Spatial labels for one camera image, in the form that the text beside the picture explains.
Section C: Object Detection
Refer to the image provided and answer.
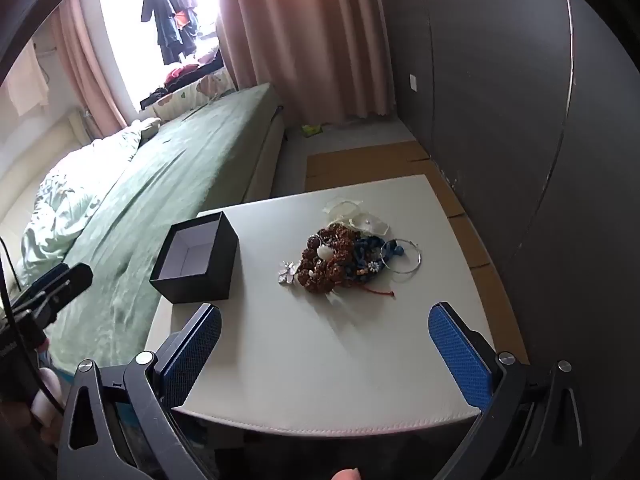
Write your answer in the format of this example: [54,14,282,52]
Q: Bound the narrow pink curtain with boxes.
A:
[50,0,128,136]

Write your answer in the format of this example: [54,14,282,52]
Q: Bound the red string cord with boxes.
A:
[345,280,396,298]

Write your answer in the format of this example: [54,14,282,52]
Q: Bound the brown cardboard sheet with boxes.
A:
[305,140,531,366]

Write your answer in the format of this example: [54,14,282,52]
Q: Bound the dark grey wardrobe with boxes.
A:
[375,0,640,461]

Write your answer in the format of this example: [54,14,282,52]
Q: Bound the black gift box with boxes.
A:
[149,211,240,305]

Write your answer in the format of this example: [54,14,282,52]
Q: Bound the black cable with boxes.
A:
[0,237,66,418]

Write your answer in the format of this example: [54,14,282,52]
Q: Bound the blue bead bracelet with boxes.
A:
[350,236,406,277]

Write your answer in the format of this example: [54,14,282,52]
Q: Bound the floral pillow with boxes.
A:
[152,67,238,121]

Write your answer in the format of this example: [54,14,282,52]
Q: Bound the bed with green sheet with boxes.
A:
[47,82,286,376]

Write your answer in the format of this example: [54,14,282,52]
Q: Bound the colourful trinkets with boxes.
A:
[296,226,362,295]

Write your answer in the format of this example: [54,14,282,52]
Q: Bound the person's left hand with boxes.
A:
[30,367,67,443]

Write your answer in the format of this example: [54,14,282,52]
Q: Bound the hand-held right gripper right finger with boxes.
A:
[427,302,601,480]

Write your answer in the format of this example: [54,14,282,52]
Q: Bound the silver bangle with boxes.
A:
[380,238,422,275]

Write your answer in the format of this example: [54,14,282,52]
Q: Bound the hanging dark clothes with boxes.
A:
[141,0,201,66]

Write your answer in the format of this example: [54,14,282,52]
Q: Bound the wide pink curtain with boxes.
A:
[215,0,401,126]

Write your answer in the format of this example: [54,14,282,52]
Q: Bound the hanging cream towel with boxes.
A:
[2,45,51,116]

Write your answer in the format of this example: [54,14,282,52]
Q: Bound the white flower brooch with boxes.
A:
[276,260,302,286]

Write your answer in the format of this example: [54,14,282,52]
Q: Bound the pile of clothes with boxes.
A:
[140,52,226,108]

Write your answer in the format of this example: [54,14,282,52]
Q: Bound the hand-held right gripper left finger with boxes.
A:
[57,302,223,480]

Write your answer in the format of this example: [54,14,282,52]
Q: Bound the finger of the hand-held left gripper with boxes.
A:
[10,262,94,312]

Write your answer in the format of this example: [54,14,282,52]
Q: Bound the white quilt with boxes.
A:
[20,117,163,286]

